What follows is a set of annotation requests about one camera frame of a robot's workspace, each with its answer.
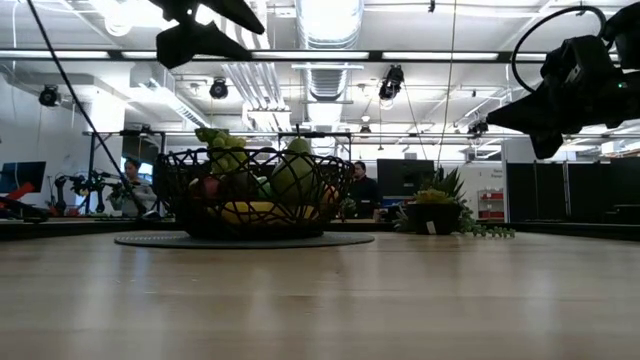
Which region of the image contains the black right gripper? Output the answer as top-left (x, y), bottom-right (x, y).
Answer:
top-left (487, 74), bottom-right (614, 160)

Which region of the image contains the green grape bunch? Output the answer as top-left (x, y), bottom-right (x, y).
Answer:
top-left (193, 127), bottom-right (250, 175)

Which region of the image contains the green pear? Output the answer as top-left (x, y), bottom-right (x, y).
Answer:
top-left (269, 137), bottom-right (317, 207)

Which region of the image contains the yellow banana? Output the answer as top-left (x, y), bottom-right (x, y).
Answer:
top-left (217, 199), bottom-right (321, 226)

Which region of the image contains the orange mango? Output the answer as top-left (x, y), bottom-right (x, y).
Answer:
top-left (318, 183), bottom-right (341, 211)

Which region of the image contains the black partition panel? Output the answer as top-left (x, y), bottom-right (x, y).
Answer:
top-left (567, 160), bottom-right (610, 224)
top-left (609, 157), bottom-right (640, 224)
top-left (505, 160), bottom-right (566, 224)

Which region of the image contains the shelf with red bins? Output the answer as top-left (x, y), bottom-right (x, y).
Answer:
top-left (477, 188), bottom-right (506, 221)

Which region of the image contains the large black screen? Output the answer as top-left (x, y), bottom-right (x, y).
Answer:
top-left (375, 158), bottom-right (436, 201)

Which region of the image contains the potted succulent plant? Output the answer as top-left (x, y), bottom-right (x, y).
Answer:
top-left (392, 166), bottom-right (517, 239)

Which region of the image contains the black overhead crossbar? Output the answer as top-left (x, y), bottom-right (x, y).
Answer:
top-left (0, 48), bottom-right (640, 65)

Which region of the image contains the person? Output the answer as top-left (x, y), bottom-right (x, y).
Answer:
top-left (347, 160), bottom-right (385, 221)
top-left (107, 157), bottom-right (160, 219)

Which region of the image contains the computer monitor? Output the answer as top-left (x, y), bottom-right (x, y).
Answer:
top-left (0, 160), bottom-right (48, 195)

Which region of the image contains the round grey mat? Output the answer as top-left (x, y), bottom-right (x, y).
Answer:
top-left (113, 230), bottom-right (376, 250)

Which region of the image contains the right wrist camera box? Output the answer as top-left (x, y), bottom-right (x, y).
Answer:
top-left (542, 35), bottom-right (604, 79)

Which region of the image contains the silver ventilation duct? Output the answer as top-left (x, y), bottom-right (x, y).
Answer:
top-left (294, 0), bottom-right (365, 104)

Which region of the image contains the black looped camera cable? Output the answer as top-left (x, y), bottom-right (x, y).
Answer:
top-left (510, 4), bottom-right (609, 95)

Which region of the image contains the black aluminium table frame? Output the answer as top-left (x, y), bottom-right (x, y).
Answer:
top-left (0, 217), bottom-right (640, 242)

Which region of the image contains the long black cable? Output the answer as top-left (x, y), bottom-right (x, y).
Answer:
top-left (25, 0), bottom-right (149, 219)

